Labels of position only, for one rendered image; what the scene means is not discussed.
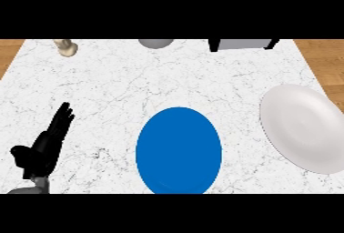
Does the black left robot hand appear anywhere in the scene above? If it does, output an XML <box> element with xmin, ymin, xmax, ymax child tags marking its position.
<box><xmin>8</xmin><ymin>102</ymin><xmax>76</xmax><ymax>180</ymax></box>

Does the blue plate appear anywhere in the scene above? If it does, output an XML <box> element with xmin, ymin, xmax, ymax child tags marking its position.
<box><xmin>134</xmin><ymin>106</ymin><xmax>222</xmax><ymax>195</ymax></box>

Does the white plate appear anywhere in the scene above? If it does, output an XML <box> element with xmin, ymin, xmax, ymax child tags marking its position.
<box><xmin>259</xmin><ymin>84</ymin><xmax>344</xmax><ymax>176</ymax></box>

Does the beige wooden object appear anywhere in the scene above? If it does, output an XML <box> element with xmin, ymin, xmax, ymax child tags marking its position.
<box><xmin>51</xmin><ymin>39</ymin><xmax>81</xmax><ymax>58</ymax></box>

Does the grey round object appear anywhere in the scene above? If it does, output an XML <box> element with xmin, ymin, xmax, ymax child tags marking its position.
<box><xmin>137</xmin><ymin>39</ymin><xmax>174</xmax><ymax>50</ymax></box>

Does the grey appliance with black legs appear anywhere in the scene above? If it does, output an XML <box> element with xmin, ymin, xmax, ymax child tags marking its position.
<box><xmin>206</xmin><ymin>39</ymin><xmax>280</xmax><ymax>53</ymax></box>

